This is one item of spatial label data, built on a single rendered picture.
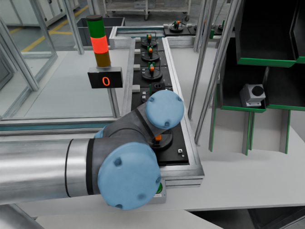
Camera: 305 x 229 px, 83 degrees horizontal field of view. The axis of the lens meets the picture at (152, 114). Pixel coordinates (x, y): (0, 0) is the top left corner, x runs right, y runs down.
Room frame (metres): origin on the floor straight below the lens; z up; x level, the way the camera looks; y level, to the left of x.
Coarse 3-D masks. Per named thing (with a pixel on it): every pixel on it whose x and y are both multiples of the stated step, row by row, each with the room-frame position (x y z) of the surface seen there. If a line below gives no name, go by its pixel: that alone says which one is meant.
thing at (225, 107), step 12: (228, 48) 0.64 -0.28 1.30; (228, 60) 0.59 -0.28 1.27; (228, 72) 0.54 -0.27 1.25; (240, 72) 0.54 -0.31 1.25; (252, 72) 0.54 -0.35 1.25; (264, 72) 0.49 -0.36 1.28; (228, 84) 0.50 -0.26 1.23; (240, 84) 0.50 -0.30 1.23; (252, 84) 0.49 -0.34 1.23; (228, 96) 0.46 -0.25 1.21; (228, 108) 0.41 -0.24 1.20; (240, 108) 0.40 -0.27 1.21; (252, 108) 0.40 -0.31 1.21; (264, 108) 0.40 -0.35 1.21
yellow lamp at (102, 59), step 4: (108, 52) 0.58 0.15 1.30; (96, 56) 0.56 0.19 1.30; (100, 56) 0.56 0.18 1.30; (104, 56) 0.56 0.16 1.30; (108, 56) 0.58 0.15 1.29; (96, 60) 0.57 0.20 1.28; (100, 60) 0.56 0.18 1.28; (104, 60) 0.56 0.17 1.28; (108, 60) 0.57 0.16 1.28; (100, 64) 0.56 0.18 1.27; (104, 64) 0.56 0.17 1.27; (108, 64) 0.57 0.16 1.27
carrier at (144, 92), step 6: (150, 84) 0.78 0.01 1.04; (132, 90) 0.80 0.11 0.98; (138, 90) 0.80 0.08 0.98; (144, 90) 0.82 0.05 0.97; (150, 90) 0.77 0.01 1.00; (132, 96) 0.76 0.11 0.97; (138, 96) 0.76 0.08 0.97; (144, 96) 0.72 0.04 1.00; (150, 96) 0.73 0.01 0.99; (132, 102) 0.71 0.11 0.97; (138, 102) 0.71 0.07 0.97; (144, 102) 0.69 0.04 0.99; (132, 108) 0.66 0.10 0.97
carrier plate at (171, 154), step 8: (176, 128) 0.53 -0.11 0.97; (176, 136) 0.48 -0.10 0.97; (176, 144) 0.44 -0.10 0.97; (184, 144) 0.44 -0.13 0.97; (160, 152) 0.40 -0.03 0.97; (168, 152) 0.40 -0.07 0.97; (176, 152) 0.40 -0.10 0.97; (184, 152) 0.40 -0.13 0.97; (160, 160) 0.36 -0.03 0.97; (168, 160) 0.36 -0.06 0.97; (176, 160) 0.36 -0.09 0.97; (184, 160) 0.36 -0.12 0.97
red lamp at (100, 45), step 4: (104, 36) 0.58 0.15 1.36; (92, 40) 0.57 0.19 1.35; (96, 40) 0.56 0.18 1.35; (100, 40) 0.56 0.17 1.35; (104, 40) 0.57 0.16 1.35; (92, 44) 0.57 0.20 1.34; (96, 44) 0.56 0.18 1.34; (100, 44) 0.56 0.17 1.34; (104, 44) 0.57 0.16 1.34; (96, 48) 0.56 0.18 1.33; (100, 48) 0.56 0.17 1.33; (104, 48) 0.57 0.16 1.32; (96, 52) 0.56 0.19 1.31; (100, 52) 0.56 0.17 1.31; (104, 52) 0.57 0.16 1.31
